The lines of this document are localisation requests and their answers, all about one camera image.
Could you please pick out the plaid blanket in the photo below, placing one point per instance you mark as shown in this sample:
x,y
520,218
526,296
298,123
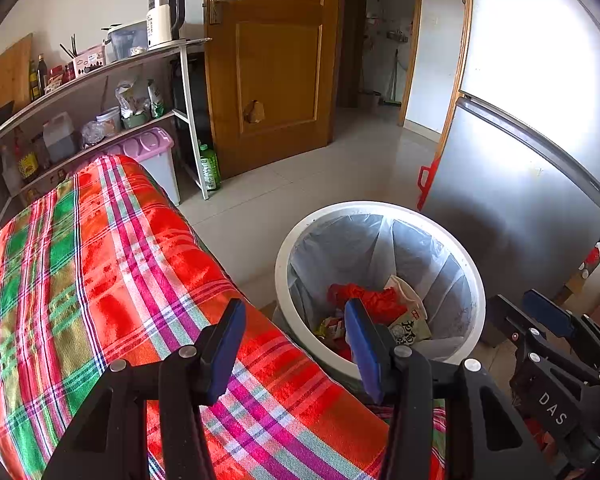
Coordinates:
x,y
105,285

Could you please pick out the short dark sauce bottle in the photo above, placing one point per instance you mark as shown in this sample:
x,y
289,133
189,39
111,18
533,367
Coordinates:
x,y
32,85

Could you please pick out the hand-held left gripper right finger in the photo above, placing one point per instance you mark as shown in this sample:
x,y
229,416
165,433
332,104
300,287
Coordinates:
x,y
365,355

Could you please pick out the mop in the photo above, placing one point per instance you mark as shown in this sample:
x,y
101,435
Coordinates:
x,y
394,95

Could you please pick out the tall dark sauce bottle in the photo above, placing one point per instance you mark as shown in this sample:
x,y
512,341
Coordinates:
x,y
41,77

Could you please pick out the red plastic bag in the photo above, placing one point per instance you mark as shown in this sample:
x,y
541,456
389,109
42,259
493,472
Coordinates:
x,y
380,300

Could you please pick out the white tub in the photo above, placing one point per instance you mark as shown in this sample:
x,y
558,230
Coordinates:
x,y
109,121

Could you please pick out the chopsticks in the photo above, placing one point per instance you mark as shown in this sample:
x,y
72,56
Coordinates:
x,y
71,47

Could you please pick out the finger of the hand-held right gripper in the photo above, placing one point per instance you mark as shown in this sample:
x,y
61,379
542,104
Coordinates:
x,y
547,310
515,327

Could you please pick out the wooden cutting board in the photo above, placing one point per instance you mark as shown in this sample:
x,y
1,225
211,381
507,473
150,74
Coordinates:
x,y
10,75

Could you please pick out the small dark jar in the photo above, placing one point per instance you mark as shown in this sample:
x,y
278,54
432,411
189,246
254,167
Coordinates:
x,y
41,152

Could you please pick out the red jar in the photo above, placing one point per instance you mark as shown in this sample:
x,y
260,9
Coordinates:
x,y
55,79
69,72

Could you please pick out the wooden door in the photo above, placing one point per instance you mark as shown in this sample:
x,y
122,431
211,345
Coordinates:
x,y
275,60

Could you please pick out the large plastic jug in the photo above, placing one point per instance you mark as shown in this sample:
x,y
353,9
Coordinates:
x,y
60,140

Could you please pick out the green and white packet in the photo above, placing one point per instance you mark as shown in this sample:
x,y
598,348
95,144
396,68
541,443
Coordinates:
x,y
156,100

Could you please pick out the soy sauce bottle yellow label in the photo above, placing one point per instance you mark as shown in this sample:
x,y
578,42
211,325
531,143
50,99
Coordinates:
x,y
26,162

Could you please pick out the beige snack bag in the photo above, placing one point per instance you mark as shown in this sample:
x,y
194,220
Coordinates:
x,y
410,325

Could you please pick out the green bowl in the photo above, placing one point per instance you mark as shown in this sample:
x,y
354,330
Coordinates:
x,y
135,121

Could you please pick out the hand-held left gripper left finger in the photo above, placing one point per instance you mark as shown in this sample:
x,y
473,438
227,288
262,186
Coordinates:
x,y
225,355

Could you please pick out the white plastic bottle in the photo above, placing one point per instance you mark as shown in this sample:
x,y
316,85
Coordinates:
x,y
10,172

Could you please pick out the silver fridge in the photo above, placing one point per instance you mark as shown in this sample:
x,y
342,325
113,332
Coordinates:
x,y
520,160

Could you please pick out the white and black kettle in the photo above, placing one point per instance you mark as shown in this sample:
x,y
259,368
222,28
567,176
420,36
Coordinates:
x,y
160,20

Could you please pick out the white food bag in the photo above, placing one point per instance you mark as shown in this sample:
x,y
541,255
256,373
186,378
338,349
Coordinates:
x,y
130,99

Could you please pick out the clear plastic bin liner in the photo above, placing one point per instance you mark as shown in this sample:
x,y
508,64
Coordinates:
x,y
330,250

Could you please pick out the crumpled clear plastic bag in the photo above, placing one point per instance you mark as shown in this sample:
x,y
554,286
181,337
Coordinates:
x,y
92,135

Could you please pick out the red plastic item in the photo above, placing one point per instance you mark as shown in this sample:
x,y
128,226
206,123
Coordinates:
x,y
426,180

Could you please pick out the green bottle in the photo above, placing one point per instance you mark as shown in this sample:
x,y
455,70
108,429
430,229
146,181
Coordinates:
x,y
210,170

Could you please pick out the storage box with pink lid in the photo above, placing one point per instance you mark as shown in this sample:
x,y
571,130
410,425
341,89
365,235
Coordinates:
x,y
160,175

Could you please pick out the pink utensil box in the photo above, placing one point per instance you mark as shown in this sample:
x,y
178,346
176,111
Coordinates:
x,y
89,62

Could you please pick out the grey bucket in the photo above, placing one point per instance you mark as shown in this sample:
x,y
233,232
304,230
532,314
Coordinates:
x,y
369,100

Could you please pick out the white trash bin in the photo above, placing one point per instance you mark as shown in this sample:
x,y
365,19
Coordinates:
x,y
380,207

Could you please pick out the grey plastic container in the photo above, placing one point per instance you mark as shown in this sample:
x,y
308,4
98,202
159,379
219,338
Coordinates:
x,y
127,42

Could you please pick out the grey metal shelf unit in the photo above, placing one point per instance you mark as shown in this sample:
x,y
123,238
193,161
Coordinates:
x,y
105,67

